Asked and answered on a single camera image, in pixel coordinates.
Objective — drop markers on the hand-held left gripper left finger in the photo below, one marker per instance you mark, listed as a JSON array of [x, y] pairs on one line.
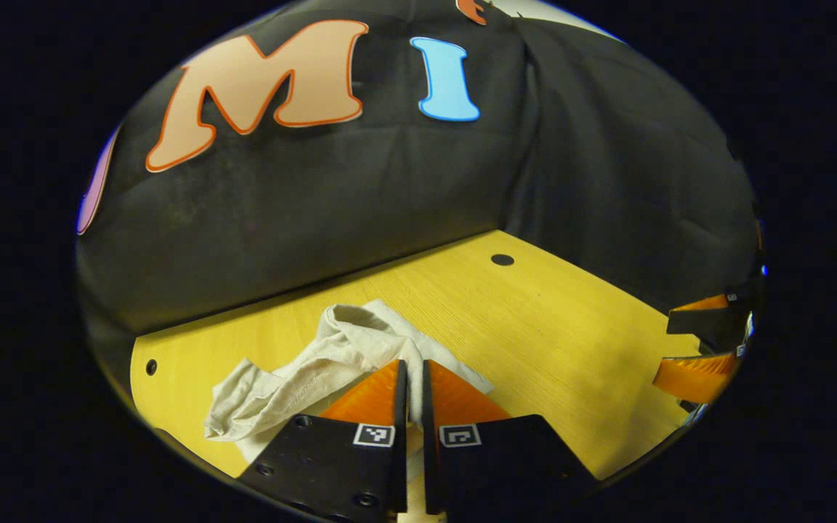
[[346, 472]]

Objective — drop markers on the black backdrop cloth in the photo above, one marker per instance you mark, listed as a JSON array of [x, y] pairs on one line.
[[389, 189]]

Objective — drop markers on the white jeans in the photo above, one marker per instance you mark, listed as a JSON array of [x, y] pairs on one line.
[[302, 378]]

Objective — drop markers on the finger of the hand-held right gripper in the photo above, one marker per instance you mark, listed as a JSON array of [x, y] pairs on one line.
[[709, 318], [698, 378]]

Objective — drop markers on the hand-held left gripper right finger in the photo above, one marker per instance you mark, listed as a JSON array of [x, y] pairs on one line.
[[491, 472]]

